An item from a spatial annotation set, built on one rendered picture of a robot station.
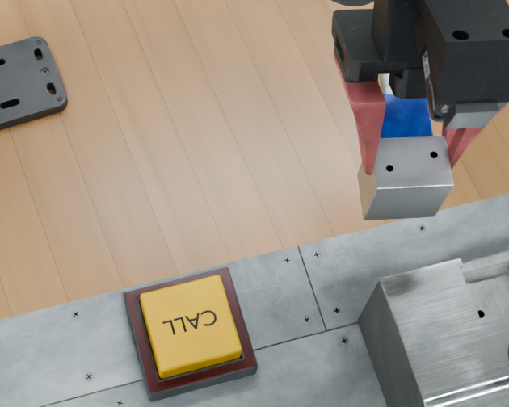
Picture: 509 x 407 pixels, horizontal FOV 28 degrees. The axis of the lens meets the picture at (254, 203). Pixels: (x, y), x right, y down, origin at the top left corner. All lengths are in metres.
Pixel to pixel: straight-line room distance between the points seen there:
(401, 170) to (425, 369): 0.13
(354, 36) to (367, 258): 0.24
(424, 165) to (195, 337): 0.20
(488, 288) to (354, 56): 0.23
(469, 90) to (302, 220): 0.31
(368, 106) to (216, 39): 0.30
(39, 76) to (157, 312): 0.23
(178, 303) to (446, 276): 0.19
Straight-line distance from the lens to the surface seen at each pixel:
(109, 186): 0.81
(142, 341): 0.73
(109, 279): 0.78
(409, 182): 0.65
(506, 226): 0.83
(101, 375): 0.75
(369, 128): 0.62
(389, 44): 0.58
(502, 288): 0.74
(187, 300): 0.73
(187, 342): 0.72
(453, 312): 0.69
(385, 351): 0.72
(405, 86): 0.60
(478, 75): 0.52
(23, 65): 0.86
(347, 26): 0.62
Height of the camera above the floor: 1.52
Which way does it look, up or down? 65 degrees down
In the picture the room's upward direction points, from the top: 10 degrees clockwise
